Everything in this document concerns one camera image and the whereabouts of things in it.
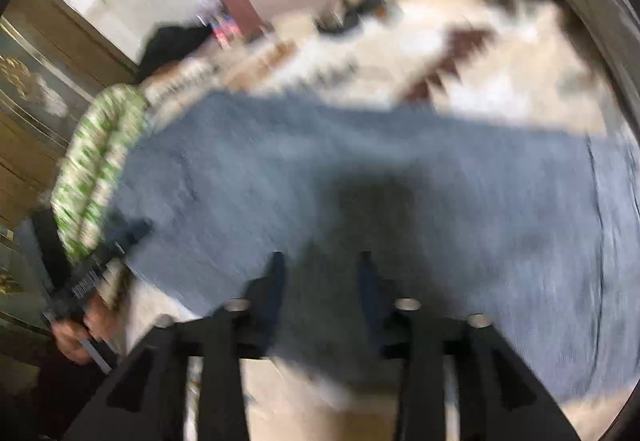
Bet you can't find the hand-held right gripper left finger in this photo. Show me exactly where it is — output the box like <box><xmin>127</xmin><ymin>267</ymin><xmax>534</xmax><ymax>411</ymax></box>
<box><xmin>65</xmin><ymin>251</ymin><xmax>288</xmax><ymax>441</ymax></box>

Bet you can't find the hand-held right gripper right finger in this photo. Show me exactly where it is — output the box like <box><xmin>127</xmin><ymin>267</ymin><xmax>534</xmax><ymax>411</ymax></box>
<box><xmin>356</xmin><ymin>251</ymin><xmax>581</xmax><ymax>441</ymax></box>

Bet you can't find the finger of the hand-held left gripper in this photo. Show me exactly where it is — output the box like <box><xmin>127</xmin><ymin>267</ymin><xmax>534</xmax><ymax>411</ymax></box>
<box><xmin>102</xmin><ymin>218</ymin><xmax>154</xmax><ymax>262</ymax></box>

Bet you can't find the grey denim jacket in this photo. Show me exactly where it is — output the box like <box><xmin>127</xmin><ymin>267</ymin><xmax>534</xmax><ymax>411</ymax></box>
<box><xmin>107</xmin><ymin>90</ymin><xmax>640</xmax><ymax>402</ymax></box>

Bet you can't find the person's left hand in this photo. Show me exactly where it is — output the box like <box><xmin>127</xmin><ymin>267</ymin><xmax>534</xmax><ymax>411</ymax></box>
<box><xmin>51</xmin><ymin>293</ymin><xmax>123</xmax><ymax>367</ymax></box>

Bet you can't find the green patterned quilt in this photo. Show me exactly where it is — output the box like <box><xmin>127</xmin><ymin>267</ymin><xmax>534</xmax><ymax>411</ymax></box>
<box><xmin>50</xmin><ymin>84</ymin><xmax>153</xmax><ymax>268</ymax></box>

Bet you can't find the wooden cabinet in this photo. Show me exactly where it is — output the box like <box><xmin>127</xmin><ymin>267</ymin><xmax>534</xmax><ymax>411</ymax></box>
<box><xmin>0</xmin><ymin>0</ymin><xmax>142</xmax><ymax>337</ymax></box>

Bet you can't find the black cloth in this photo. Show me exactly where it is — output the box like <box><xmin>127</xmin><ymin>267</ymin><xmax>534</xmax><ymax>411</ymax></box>
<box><xmin>132</xmin><ymin>24</ymin><xmax>221</xmax><ymax>83</ymax></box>

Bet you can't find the colourful snack packet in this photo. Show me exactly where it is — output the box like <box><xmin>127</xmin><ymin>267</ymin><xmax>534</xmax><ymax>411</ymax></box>
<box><xmin>210</xmin><ymin>14</ymin><xmax>242</xmax><ymax>46</ymax></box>

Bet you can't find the beige leaf print blanket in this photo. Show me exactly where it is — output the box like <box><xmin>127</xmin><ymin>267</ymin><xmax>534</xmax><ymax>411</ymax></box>
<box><xmin>95</xmin><ymin>0</ymin><xmax>636</xmax><ymax>441</ymax></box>

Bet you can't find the clear purple plastic bag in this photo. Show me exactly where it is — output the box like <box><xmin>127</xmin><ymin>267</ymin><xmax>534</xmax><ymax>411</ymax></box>
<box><xmin>196</xmin><ymin>0</ymin><xmax>227</xmax><ymax>22</ymax></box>

